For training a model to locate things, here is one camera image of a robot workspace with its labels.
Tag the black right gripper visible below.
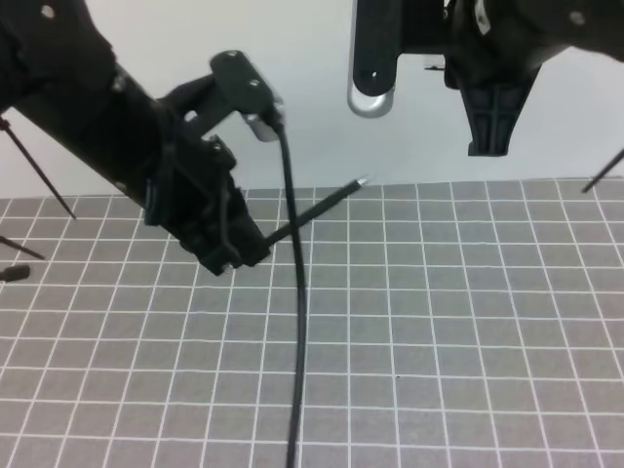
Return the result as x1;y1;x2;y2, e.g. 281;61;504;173
400;1;546;157

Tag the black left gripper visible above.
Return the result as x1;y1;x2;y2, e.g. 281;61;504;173
144;75;270;276

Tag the black pen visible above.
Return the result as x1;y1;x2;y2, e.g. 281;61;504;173
265;177;369;247

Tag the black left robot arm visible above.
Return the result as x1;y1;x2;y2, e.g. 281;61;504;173
1;1;274;275

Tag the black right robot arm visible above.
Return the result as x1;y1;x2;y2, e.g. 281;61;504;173
401;1;623;157

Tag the left camera cable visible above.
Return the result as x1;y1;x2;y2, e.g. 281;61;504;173
272;116;310;468

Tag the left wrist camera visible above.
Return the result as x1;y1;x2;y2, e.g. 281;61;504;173
210;50;285;142

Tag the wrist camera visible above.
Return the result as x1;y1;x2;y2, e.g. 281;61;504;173
210;50;285;142
347;1;403;119

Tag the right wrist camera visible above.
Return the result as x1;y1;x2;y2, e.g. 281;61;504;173
347;1;403;119

